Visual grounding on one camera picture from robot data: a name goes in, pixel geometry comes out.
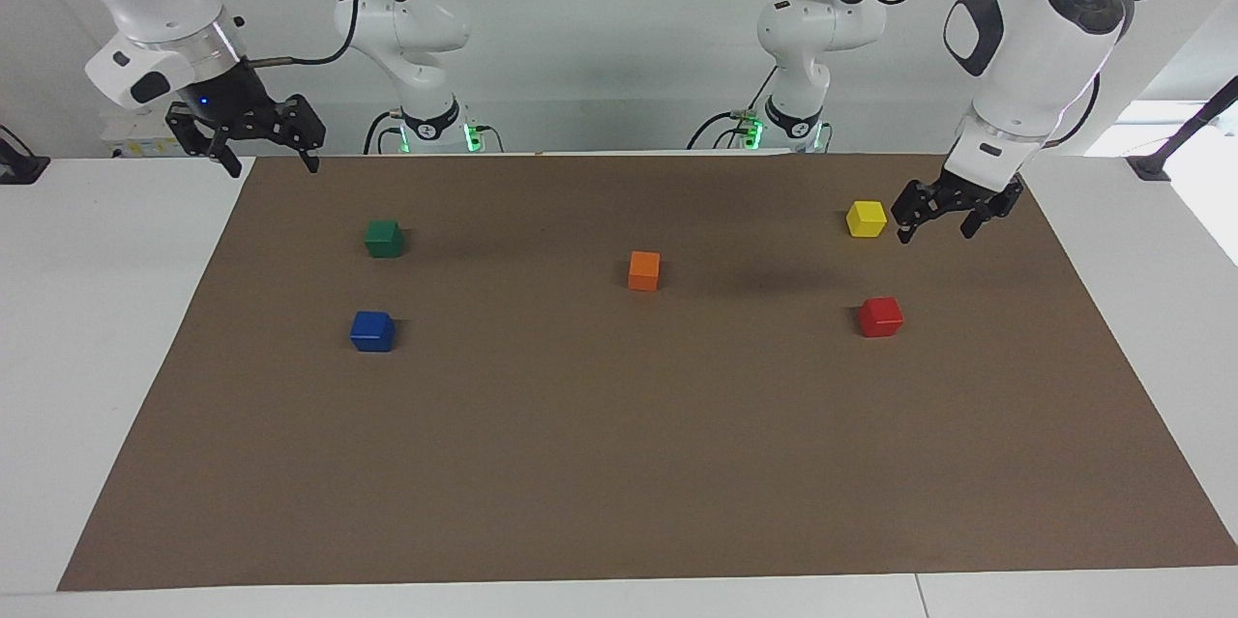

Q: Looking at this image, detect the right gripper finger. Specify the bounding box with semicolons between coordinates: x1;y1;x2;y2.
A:
276;94;327;174
166;103;243;179

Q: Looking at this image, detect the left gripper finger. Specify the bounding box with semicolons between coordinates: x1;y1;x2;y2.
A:
960;175;1024;240
892;179;937;245

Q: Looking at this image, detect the red block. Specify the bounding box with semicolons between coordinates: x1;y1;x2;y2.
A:
859;297;904;338

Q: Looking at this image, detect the yellow block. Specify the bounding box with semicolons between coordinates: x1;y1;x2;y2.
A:
846;200;888;239

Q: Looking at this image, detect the green block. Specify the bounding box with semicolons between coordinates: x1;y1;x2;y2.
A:
365;220;405;259

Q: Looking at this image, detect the blue block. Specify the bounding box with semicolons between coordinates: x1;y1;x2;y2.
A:
350;310;397;353

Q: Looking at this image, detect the white box with yellow label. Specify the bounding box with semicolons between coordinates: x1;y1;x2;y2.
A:
102;110;209;160

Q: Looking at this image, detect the black table clamp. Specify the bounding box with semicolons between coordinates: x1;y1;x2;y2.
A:
0;125;49;186
1127;76;1238;182

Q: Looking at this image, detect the brown table mat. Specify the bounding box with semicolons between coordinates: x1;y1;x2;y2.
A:
56;154;1238;592

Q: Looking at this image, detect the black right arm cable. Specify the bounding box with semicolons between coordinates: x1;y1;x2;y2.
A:
242;0;361;68

